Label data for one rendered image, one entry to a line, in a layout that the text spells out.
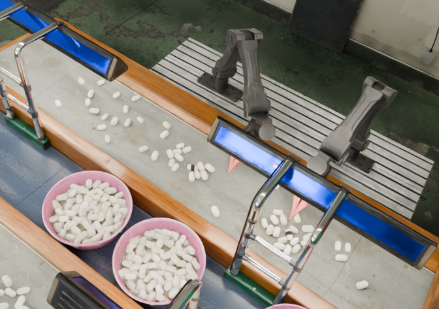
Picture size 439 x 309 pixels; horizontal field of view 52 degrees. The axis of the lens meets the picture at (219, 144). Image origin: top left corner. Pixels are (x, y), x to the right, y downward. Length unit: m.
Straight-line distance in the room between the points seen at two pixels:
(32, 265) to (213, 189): 0.59
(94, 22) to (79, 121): 1.78
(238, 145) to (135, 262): 0.47
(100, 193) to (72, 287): 0.59
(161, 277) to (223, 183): 0.39
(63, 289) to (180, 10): 2.84
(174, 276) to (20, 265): 0.43
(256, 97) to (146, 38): 1.87
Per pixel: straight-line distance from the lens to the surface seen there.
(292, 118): 1.91
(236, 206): 1.50
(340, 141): 1.40
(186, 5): 3.63
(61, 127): 1.67
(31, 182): 1.65
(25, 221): 1.46
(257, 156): 1.19
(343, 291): 1.45
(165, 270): 1.38
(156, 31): 3.35
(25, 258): 1.43
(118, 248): 1.38
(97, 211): 1.47
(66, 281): 0.97
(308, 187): 1.17
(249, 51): 1.53
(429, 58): 3.32
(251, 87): 1.51
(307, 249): 1.09
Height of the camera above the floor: 1.99
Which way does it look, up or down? 50 degrees down
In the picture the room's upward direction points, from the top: 11 degrees clockwise
